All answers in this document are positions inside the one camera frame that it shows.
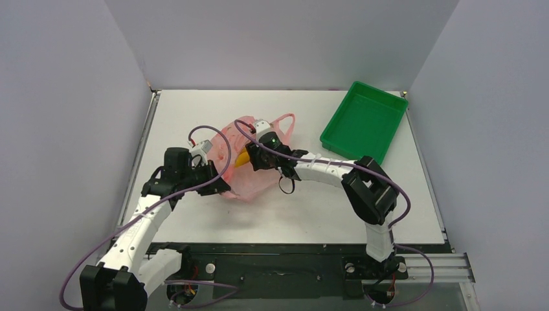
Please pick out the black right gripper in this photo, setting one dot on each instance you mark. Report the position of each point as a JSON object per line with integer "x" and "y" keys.
{"x": 254, "y": 156}

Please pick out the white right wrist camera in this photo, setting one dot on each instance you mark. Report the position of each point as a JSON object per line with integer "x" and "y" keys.
{"x": 262, "y": 127}

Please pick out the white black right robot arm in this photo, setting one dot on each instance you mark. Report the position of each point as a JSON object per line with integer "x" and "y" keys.
{"x": 372, "y": 197}

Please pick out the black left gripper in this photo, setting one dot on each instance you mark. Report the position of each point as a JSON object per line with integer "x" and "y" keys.
{"x": 214, "y": 188}

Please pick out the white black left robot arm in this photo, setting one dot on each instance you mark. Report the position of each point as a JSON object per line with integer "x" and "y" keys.
{"x": 121, "y": 280}

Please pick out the pink plastic bag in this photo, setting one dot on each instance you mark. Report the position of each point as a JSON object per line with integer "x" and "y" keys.
{"x": 244, "y": 182}

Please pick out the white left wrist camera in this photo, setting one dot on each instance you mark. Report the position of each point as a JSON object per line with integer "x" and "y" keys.
{"x": 200, "y": 151}

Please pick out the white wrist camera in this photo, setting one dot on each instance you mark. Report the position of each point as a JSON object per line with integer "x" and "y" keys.
{"x": 262, "y": 127}
{"x": 200, "y": 151}

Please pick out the green plastic tray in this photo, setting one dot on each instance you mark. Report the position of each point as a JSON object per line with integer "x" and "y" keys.
{"x": 364, "y": 124}

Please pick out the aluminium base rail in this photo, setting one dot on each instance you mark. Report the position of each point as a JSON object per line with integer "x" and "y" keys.
{"x": 254, "y": 267}

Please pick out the yellow fake banana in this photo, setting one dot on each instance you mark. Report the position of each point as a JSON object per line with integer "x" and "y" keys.
{"x": 242, "y": 159}

